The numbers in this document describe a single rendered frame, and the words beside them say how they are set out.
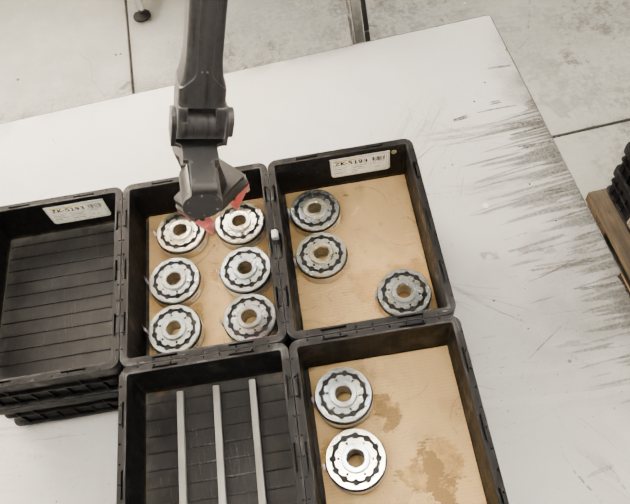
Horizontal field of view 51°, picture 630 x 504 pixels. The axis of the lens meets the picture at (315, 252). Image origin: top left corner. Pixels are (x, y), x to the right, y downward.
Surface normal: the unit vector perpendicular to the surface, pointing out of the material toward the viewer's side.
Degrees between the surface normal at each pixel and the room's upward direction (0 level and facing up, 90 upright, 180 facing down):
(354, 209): 0
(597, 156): 0
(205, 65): 80
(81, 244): 0
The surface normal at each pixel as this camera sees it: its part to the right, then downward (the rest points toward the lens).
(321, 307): -0.10, -0.50
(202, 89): 0.24, 0.72
